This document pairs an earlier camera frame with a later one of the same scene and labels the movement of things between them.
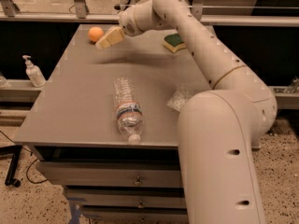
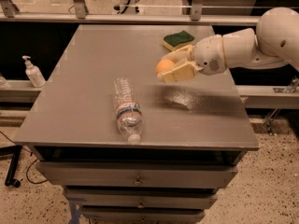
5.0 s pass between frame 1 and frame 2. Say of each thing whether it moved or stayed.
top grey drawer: stayed
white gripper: moved
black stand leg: stayed
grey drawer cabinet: stayed
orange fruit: moved
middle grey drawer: stayed
